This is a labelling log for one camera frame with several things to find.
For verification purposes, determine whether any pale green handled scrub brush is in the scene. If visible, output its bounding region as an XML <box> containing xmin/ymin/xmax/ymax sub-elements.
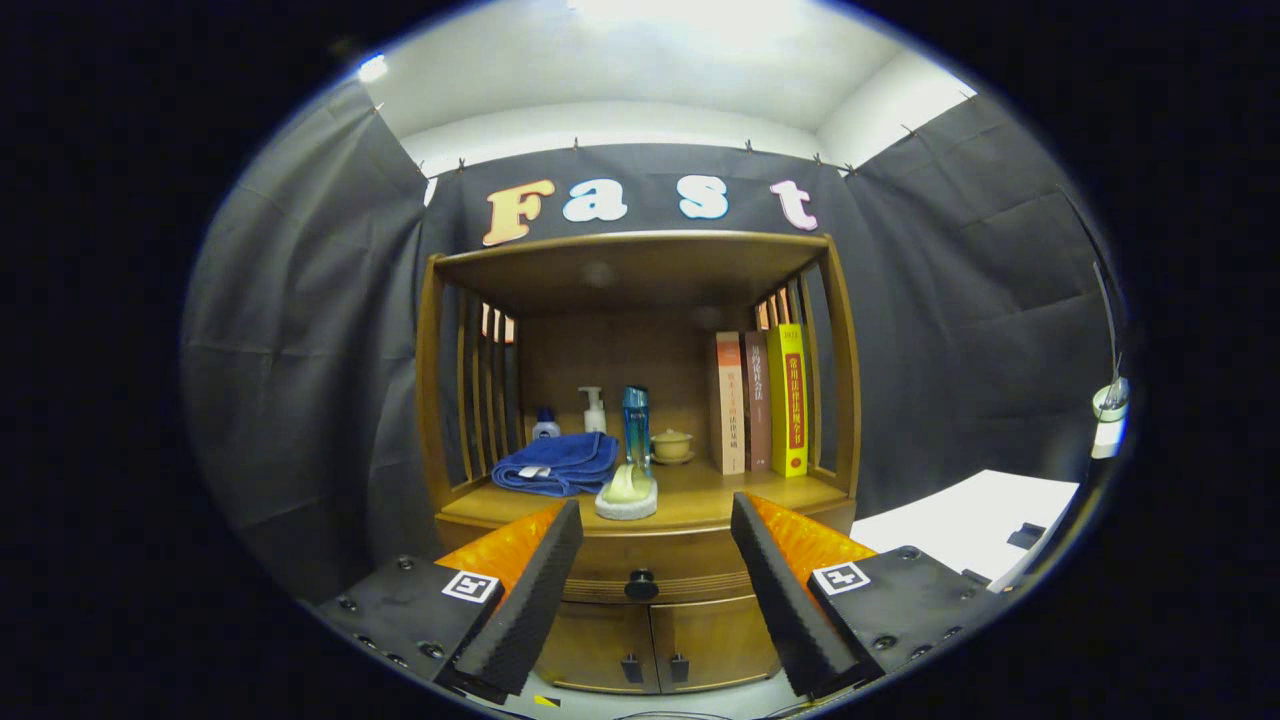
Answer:
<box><xmin>595</xmin><ymin>462</ymin><xmax>660</xmax><ymax>522</ymax></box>

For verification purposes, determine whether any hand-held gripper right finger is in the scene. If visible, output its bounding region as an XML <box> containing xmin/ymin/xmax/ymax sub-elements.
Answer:
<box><xmin>728</xmin><ymin>491</ymin><xmax>1006</xmax><ymax>701</ymax></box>

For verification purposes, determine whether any orange and cream book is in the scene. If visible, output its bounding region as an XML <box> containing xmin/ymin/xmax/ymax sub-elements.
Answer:
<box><xmin>712</xmin><ymin>331</ymin><xmax>747</xmax><ymax>476</ymax></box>

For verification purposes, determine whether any yellow book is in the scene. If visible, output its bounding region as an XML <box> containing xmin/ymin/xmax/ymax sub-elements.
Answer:
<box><xmin>766</xmin><ymin>322</ymin><xmax>809</xmax><ymax>479</ymax></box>

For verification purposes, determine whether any blue glass bottle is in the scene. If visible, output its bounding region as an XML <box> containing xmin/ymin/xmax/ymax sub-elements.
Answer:
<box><xmin>621</xmin><ymin>386</ymin><xmax>652</xmax><ymax>476</ymax></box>

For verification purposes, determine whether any wooden cabinet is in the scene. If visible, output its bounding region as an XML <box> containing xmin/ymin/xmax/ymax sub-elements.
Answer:
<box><xmin>415</xmin><ymin>230</ymin><xmax>863</xmax><ymax>696</ymax></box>

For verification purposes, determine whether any brown book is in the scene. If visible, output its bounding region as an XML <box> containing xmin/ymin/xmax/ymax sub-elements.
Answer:
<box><xmin>744</xmin><ymin>331</ymin><xmax>773</xmax><ymax>473</ymax></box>

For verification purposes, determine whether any white side cabinet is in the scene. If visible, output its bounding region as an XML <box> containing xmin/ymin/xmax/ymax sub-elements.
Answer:
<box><xmin>850</xmin><ymin>469</ymin><xmax>1081</xmax><ymax>591</ymax></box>

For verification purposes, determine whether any white cylindrical device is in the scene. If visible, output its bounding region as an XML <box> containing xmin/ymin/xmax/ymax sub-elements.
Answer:
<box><xmin>1090</xmin><ymin>376</ymin><xmax>1131</xmax><ymax>461</ymax></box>

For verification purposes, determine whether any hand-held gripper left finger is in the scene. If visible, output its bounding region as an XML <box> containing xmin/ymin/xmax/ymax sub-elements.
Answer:
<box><xmin>310</xmin><ymin>498</ymin><xmax>585</xmax><ymax>706</ymax></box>

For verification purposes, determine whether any wooden countertop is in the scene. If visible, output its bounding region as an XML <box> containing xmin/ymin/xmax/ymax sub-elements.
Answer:
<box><xmin>440</xmin><ymin>455</ymin><xmax>851</xmax><ymax>536</ymax></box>

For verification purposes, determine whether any wooden cabinet door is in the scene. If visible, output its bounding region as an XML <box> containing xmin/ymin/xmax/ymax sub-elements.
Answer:
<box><xmin>650</xmin><ymin>598</ymin><xmax>783</xmax><ymax>693</ymax></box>
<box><xmin>535</xmin><ymin>600</ymin><xmax>661</xmax><ymax>695</ymax></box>

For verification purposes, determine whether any blue folded towel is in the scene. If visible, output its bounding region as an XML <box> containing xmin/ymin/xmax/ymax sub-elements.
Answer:
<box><xmin>490</xmin><ymin>432</ymin><xmax>621</xmax><ymax>498</ymax></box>

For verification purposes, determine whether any wooden drawer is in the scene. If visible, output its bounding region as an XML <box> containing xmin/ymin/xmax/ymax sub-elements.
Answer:
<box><xmin>437</xmin><ymin>500</ymin><xmax>858</xmax><ymax>606</ymax></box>

